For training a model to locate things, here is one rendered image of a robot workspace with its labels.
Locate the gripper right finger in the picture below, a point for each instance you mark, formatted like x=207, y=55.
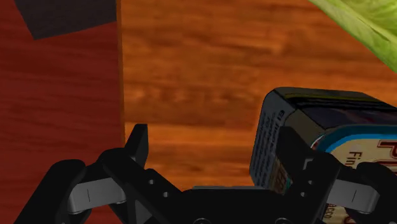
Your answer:
x=313, y=173

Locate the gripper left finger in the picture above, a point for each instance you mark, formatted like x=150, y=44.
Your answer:
x=124, y=173

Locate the black printed box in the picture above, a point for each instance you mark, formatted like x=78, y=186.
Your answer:
x=325, y=124

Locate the green lettuce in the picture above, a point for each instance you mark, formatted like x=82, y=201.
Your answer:
x=369, y=21

